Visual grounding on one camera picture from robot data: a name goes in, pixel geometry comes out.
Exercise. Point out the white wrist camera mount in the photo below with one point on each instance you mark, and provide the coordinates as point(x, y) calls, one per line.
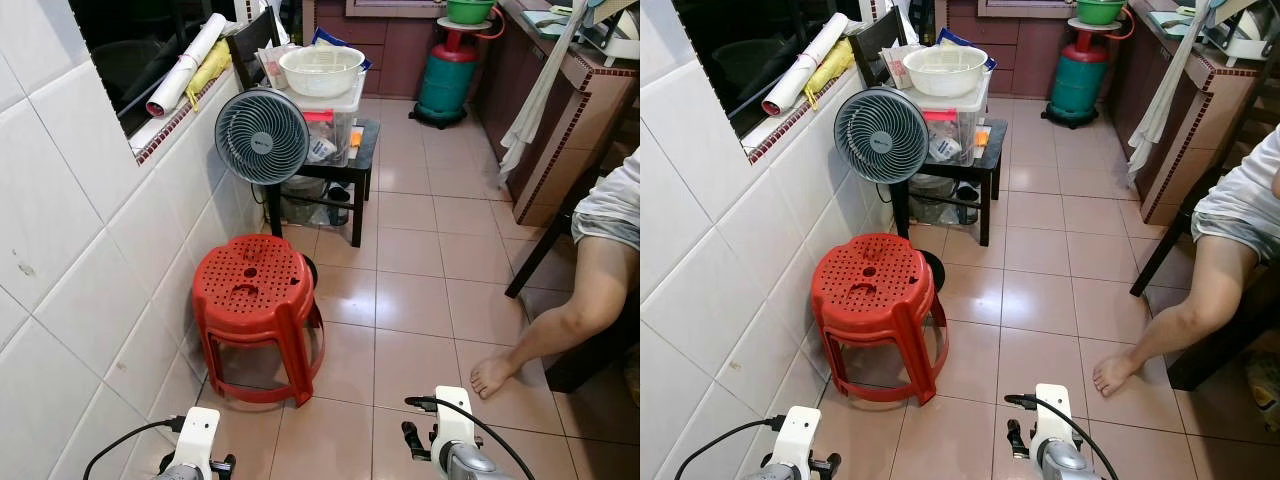
point(1050, 415)
point(195, 435)
point(455, 420)
point(797, 435)

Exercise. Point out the white plastic basin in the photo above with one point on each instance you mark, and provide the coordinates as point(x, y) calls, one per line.
point(322, 70)
point(945, 70)

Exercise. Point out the black side table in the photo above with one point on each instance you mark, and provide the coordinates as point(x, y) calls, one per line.
point(368, 150)
point(997, 152)

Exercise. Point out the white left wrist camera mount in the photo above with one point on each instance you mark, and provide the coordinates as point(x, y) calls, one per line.
point(797, 435)
point(195, 435)

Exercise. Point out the dark wooden chair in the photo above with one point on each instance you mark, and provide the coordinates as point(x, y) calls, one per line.
point(250, 35)
point(875, 35)

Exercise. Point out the clear plastic storage box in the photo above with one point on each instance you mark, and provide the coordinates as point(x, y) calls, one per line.
point(955, 122)
point(330, 120)

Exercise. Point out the seated person in grey shorts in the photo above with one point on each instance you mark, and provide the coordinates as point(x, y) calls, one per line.
point(1210, 290)
point(590, 290)

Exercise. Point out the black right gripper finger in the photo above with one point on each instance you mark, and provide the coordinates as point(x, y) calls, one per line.
point(1014, 433)
point(410, 435)

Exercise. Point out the red plastic stool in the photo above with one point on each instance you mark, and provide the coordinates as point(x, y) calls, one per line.
point(250, 280)
point(870, 280)

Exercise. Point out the yellow cloth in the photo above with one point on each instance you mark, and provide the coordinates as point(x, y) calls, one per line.
point(212, 65)
point(835, 65)

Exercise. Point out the brown tiled kitchen counter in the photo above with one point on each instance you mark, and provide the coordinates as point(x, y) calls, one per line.
point(1215, 110)
point(590, 110)

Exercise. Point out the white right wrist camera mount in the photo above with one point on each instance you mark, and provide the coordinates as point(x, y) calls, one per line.
point(1050, 415)
point(455, 420)

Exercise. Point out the teal gas cylinder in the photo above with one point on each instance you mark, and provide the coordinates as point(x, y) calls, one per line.
point(447, 85)
point(1077, 85)

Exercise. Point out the blue packet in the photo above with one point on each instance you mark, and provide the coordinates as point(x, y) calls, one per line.
point(960, 38)
point(335, 38)

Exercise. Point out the white hanging towel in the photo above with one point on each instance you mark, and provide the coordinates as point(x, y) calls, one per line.
point(1160, 105)
point(535, 100)

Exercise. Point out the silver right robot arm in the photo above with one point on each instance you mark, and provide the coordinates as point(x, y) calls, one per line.
point(465, 465)
point(1060, 462)

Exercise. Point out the green plastic basin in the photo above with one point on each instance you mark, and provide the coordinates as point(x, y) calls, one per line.
point(470, 10)
point(1100, 12)

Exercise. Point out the black chair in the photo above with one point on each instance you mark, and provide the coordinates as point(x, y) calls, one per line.
point(1160, 257)
point(540, 257)

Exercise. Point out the rolled white paper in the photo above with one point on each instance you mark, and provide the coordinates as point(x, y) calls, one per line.
point(800, 70)
point(185, 65)

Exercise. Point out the grey round fan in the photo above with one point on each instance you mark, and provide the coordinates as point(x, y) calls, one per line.
point(262, 137)
point(880, 135)

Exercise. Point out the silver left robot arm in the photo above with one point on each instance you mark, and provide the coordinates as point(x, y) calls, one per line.
point(180, 473)
point(785, 473)

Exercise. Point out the white packet with red print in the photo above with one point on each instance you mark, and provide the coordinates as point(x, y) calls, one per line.
point(897, 65)
point(272, 65)

